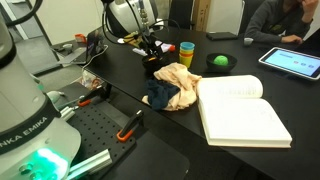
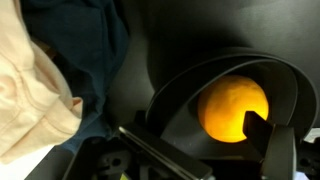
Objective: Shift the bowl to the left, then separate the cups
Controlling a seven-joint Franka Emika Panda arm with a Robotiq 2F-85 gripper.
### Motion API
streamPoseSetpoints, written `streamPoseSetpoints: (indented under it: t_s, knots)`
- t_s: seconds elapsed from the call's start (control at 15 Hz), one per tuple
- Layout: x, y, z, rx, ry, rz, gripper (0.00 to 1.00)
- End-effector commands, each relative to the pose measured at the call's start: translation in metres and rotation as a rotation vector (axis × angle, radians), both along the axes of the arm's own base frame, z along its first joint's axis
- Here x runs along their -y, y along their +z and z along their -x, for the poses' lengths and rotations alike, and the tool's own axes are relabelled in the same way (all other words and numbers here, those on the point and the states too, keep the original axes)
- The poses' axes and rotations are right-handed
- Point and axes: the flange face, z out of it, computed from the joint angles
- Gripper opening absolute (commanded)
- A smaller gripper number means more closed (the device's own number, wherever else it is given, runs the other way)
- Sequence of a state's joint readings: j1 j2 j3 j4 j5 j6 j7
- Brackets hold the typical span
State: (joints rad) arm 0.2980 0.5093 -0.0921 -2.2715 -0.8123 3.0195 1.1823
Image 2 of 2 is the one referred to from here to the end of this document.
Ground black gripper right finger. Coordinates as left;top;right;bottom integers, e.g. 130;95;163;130
243;111;296;180

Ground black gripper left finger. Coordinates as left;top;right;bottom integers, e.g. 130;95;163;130
119;123;214;180

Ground black bowl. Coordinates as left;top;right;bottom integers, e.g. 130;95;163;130
146;54;319;160

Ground orange ball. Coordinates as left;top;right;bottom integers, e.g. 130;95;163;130
197;75;269;143

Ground beige crumpled cloth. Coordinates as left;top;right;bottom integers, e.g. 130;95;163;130
0;0;83;164

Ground dark blue crumpled cloth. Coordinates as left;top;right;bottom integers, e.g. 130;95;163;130
20;0;128;152

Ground open white book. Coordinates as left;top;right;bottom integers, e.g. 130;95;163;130
0;146;52;180

